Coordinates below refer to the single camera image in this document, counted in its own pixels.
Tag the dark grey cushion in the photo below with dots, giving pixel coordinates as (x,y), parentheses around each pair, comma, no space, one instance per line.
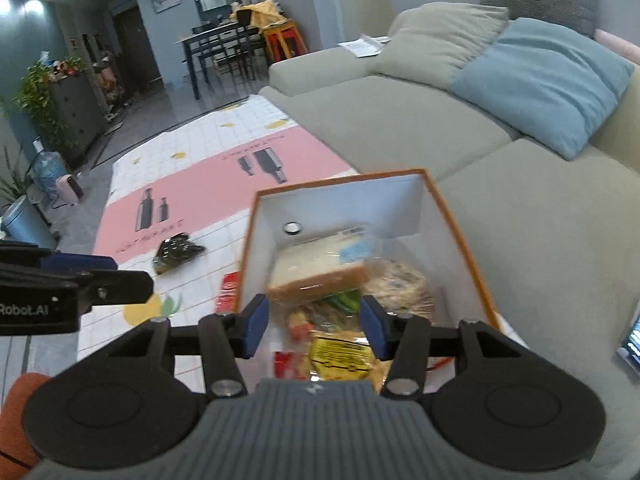
(545,0)

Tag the spiky potted plant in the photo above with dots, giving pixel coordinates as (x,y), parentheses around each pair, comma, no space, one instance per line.
(10,180)

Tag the dark grey cabinet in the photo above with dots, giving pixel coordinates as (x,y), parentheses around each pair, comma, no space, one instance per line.
(75,115)

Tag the pink space heater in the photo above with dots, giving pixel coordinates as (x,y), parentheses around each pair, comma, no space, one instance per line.
(70,190)

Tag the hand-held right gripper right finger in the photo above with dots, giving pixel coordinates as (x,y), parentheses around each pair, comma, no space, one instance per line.
(372,327)

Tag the yellow corn snack packet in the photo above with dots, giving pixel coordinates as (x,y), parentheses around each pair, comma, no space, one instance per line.
(340,355)

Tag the beige sofa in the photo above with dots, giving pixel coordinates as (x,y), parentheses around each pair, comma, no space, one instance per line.
(400,120)

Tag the beige cushion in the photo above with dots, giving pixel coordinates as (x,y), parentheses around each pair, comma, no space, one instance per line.
(440,40)

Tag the pink white checked tablecloth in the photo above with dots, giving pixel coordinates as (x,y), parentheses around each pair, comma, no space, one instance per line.
(200,185)

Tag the black dining table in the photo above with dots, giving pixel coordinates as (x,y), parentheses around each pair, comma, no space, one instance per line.
(215,35)

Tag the blue trash bin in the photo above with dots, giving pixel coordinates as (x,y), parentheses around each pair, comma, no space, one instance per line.
(25,225)

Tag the trailing green plant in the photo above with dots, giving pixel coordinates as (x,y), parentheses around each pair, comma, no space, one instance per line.
(37,90)

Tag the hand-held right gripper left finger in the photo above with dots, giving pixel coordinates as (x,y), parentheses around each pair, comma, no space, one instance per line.
(255,325)

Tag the red yellow snack packet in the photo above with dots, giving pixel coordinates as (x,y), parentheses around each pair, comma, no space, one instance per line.
(300,322)

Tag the yellow cloth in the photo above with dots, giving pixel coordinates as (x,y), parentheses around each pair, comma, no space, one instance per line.
(265,12)

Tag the white papers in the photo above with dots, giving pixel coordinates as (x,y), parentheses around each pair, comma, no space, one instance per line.
(362,46)

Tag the black dining chair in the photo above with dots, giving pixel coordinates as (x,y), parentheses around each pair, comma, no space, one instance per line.
(250,50)
(220,57)

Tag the orange stool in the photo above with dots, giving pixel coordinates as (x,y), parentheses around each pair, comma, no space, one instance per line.
(285,42)

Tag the light blue cushion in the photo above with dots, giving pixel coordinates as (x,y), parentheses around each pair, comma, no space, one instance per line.
(540,80)

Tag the green raisin packet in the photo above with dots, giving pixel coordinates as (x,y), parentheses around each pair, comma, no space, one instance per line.
(345,301)

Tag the red sausage stick packet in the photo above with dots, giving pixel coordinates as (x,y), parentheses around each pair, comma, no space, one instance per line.
(231,290)

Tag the pink cushion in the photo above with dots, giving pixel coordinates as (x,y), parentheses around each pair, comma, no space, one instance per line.
(622,45)

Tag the sliced bread packet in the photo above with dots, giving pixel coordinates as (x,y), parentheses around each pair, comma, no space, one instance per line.
(320,267)

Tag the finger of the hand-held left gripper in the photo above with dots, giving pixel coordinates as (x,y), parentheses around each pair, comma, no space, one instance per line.
(120,287)
(80,263)

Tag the dark wooden door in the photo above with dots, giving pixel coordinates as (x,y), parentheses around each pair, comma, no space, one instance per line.
(135,45)

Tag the brown biscuit packet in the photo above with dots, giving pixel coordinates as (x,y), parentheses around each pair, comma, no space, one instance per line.
(400,285)

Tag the dark seaweed packet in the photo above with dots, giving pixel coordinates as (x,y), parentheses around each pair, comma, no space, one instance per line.
(177,252)

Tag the blue water bottle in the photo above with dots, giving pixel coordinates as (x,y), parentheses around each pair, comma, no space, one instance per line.
(47,170)

